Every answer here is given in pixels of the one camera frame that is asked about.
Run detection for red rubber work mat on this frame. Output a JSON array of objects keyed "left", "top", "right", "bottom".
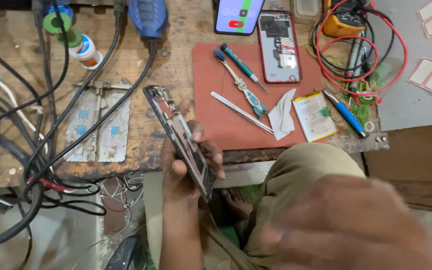
[{"left": 192, "top": 42, "right": 331, "bottom": 151}]

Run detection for blue hot air tool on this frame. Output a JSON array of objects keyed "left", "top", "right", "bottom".
[{"left": 127, "top": 0, "right": 169, "bottom": 40}]

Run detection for yellow multimeter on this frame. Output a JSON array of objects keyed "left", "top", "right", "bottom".
[{"left": 322, "top": 0, "right": 368, "bottom": 38}]

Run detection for person's left hand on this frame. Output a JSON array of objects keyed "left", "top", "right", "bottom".
[{"left": 160, "top": 99, "right": 226, "bottom": 206}]

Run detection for white phone battery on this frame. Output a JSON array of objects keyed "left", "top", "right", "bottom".
[{"left": 292, "top": 90, "right": 338, "bottom": 143}]

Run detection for metal tweezers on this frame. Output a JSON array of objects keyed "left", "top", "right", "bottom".
[{"left": 211, "top": 91, "right": 276, "bottom": 135}]

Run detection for black curved object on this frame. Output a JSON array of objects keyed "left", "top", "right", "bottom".
[{"left": 104, "top": 235, "right": 147, "bottom": 270}]

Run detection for metal circuit board holder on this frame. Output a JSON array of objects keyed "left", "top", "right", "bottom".
[{"left": 63, "top": 80, "right": 133, "bottom": 163}]

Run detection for grey perforated mat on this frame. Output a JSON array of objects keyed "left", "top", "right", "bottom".
[{"left": 366, "top": 0, "right": 432, "bottom": 132}]

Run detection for clear plastic container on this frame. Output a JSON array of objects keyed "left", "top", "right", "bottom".
[{"left": 290, "top": 0, "right": 325, "bottom": 25}]

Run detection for white bottle with green cap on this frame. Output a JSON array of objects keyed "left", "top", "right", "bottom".
[{"left": 58, "top": 29, "right": 104, "bottom": 70}]

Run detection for bundle of black cables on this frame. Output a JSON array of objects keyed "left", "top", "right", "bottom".
[{"left": 0, "top": 0, "right": 157, "bottom": 270}]

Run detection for person's khaki trousers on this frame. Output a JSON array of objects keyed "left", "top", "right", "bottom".
[{"left": 143, "top": 142, "right": 367, "bottom": 270}]

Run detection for teal precision screwdriver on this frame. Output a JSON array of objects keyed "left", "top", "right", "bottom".
[{"left": 220, "top": 42, "right": 269, "bottom": 94}]

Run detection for person's foot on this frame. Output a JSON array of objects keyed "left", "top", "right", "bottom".
[{"left": 221, "top": 189, "right": 255, "bottom": 221}]

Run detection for red phone with open back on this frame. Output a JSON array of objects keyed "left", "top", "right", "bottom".
[{"left": 257, "top": 10, "right": 303, "bottom": 84}]

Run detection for blue handled screwdriver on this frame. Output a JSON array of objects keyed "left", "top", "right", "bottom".
[{"left": 323, "top": 88, "right": 367, "bottom": 138}]

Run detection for brown wooden box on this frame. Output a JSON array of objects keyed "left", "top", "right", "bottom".
[{"left": 362, "top": 122, "right": 432, "bottom": 211}]

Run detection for white cable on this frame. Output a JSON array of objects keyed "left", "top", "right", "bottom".
[{"left": 0, "top": 67, "right": 50, "bottom": 154}]

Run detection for blue and white pry tool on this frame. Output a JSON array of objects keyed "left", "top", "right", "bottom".
[{"left": 214, "top": 49, "right": 270, "bottom": 120}]

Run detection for white cloth piece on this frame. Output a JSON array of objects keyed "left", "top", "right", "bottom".
[{"left": 267, "top": 88, "right": 297, "bottom": 141}]

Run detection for tangle of thin wires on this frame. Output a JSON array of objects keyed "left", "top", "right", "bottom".
[{"left": 98, "top": 173, "right": 145, "bottom": 241}]

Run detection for smartphone with lit screen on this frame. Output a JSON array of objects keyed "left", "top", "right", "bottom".
[{"left": 214, "top": 0, "right": 266, "bottom": 36}]

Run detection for black disassembled phone frame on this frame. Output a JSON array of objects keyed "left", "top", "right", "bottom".
[{"left": 143, "top": 85, "right": 215, "bottom": 203}]

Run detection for blue bottle with green cap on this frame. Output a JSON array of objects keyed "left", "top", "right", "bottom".
[{"left": 43, "top": 0, "right": 74, "bottom": 35}]

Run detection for person's right hand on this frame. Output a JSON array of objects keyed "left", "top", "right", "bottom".
[{"left": 260, "top": 175, "right": 432, "bottom": 270}]

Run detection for heap of green rubber bands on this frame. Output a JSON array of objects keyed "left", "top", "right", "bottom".
[{"left": 306, "top": 45, "right": 383, "bottom": 134}]

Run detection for black probe cable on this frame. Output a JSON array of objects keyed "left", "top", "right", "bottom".
[{"left": 311, "top": 7, "right": 396, "bottom": 79}]

